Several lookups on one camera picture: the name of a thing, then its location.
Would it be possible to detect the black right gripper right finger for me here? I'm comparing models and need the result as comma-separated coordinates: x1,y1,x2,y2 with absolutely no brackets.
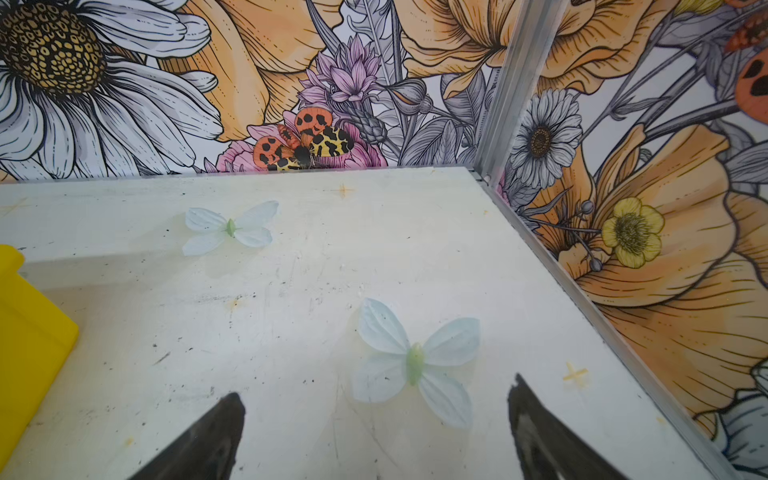
507,374,626,480

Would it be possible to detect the yellow plastic bin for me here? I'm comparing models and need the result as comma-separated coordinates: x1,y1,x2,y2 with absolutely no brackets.
0,245,79,465

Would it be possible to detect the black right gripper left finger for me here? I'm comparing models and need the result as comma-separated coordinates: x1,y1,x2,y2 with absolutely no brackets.
130,392,246,480

